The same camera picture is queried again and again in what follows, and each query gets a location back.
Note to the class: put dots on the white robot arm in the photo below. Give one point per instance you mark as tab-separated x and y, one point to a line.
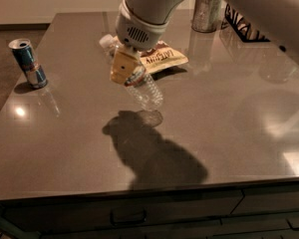
278	20

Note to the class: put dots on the clear plastic water bottle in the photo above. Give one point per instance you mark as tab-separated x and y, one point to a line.
142	88

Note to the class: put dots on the galvanized metal cup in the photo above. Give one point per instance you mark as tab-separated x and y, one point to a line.
205	15

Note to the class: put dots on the drawer with dark handle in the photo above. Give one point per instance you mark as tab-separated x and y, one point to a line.
92	215

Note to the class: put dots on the black wire napkin basket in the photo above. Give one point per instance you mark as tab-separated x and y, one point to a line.
244	29

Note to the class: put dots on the blue silver energy drink can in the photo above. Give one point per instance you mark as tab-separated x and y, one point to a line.
26	58

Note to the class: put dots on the brown yellow chip bag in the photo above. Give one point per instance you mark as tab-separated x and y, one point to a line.
162	56

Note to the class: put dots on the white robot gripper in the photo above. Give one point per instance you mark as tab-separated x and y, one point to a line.
139	34

